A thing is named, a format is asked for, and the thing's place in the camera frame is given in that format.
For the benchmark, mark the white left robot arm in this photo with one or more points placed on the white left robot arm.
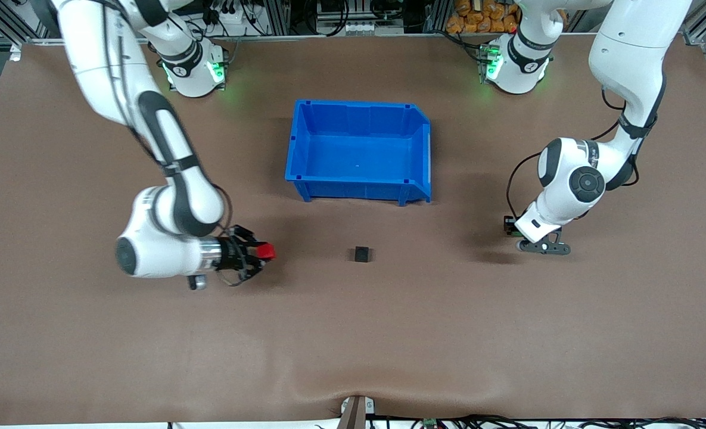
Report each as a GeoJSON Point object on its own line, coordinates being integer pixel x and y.
{"type": "Point", "coordinates": [573, 179]}

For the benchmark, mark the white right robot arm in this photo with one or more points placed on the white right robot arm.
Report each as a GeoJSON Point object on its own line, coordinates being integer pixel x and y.
{"type": "Point", "coordinates": [168, 196]}

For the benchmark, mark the metal table edge bracket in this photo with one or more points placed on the metal table edge bracket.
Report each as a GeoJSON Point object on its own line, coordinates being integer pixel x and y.
{"type": "Point", "coordinates": [357, 411]}

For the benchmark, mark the blue plastic storage bin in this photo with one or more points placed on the blue plastic storage bin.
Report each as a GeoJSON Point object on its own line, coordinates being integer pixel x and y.
{"type": "Point", "coordinates": [358, 158]}

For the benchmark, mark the small black cube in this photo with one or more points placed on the small black cube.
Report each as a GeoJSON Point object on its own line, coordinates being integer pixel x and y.
{"type": "Point", "coordinates": [361, 255]}

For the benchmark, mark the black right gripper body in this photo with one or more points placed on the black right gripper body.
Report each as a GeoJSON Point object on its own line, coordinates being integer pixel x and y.
{"type": "Point", "coordinates": [232, 253]}

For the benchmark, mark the brown table mat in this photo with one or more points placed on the brown table mat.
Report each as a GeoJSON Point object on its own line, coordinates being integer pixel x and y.
{"type": "Point", "coordinates": [352, 333]}

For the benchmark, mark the pile of orange objects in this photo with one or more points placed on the pile of orange objects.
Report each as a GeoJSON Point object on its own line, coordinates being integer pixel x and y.
{"type": "Point", "coordinates": [484, 15]}

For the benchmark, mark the small red cube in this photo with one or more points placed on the small red cube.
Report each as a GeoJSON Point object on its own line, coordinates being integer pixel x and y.
{"type": "Point", "coordinates": [266, 251]}

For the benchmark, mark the white power strip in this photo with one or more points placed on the white power strip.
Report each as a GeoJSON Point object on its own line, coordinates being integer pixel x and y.
{"type": "Point", "coordinates": [230, 15]}

